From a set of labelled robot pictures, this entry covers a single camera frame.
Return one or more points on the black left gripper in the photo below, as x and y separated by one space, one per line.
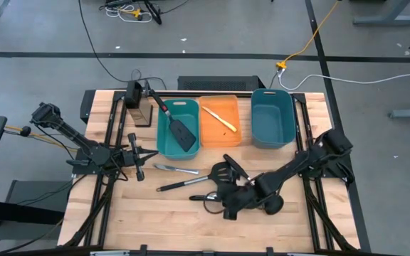
134 156

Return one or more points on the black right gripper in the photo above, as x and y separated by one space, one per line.
240 199

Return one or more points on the small black ladle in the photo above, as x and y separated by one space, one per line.
198 197

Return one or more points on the slotted black spatula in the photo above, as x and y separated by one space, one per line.
190 182

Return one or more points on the all-silver table knife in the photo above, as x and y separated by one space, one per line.
176 169

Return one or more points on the large black ladle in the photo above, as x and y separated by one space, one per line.
237 167

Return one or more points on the grey-bladed spatula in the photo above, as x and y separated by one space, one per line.
182 137

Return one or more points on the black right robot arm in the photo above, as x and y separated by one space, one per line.
287 170

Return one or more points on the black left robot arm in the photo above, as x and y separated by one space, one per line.
66 129

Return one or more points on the light teal plastic bin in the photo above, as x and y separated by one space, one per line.
171 145

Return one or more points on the orange plastic bin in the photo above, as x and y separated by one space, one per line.
223 137

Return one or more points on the black box on metal stand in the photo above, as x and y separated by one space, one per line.
134 94

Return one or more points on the black corner box with LED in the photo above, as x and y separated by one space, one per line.
87 106

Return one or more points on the dark blue-teal plastic bin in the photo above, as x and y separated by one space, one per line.
272 117

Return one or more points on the black perforated computer case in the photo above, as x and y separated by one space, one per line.
219 83

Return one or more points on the dark grey shelf plate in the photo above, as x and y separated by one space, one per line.
30 192

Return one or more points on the black floor stand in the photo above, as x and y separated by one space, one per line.
155 14

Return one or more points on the black bar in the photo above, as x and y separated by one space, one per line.
13 211

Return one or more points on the grey desk foot with casters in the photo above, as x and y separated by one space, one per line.
386 19

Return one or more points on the black aluminium table frame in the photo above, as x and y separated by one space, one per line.
114 117

